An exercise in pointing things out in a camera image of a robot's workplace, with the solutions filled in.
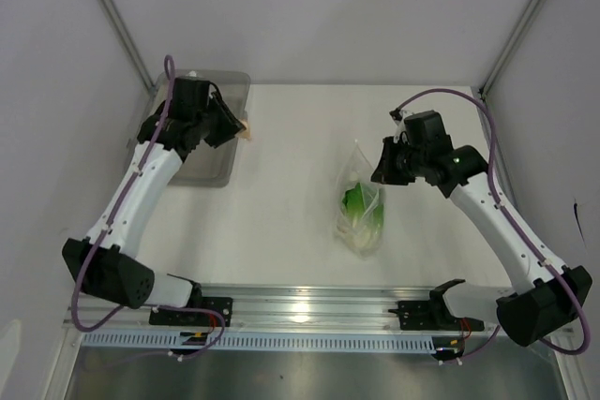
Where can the aluminium frame post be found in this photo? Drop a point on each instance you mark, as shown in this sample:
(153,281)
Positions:
(517,34)
(125,39)

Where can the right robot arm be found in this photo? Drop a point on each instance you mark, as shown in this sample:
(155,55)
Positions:
(544,293)

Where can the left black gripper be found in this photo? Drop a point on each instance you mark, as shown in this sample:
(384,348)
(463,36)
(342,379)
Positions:
(231,125)

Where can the white slotted cable duct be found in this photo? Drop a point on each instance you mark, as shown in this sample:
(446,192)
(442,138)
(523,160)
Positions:
(320,342)

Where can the clear plastic container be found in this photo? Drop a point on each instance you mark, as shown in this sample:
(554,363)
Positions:
(207,166)

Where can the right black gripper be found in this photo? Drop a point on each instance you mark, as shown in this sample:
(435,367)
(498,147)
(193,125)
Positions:
(384,172)

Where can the right aluminium frame post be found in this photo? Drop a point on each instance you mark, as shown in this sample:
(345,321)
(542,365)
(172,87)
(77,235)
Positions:
(517,34)

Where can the small garlic bulb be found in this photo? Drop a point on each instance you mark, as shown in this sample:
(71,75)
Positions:
(245,132)

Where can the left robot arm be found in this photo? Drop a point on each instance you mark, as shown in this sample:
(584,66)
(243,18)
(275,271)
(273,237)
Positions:
(104,263)

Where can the green plastic lettuce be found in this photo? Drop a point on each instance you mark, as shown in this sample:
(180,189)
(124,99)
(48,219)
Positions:
(361,218)

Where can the left aluminium frame post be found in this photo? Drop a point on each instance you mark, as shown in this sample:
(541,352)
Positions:
(125,39)

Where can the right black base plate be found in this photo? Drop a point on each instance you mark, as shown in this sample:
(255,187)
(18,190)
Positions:
(427,316)

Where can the aluminium mounting rail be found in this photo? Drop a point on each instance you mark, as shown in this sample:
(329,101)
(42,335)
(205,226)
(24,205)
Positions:
(274,310)

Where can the clear zip top bag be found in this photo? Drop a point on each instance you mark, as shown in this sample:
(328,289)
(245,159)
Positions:
(356,168)

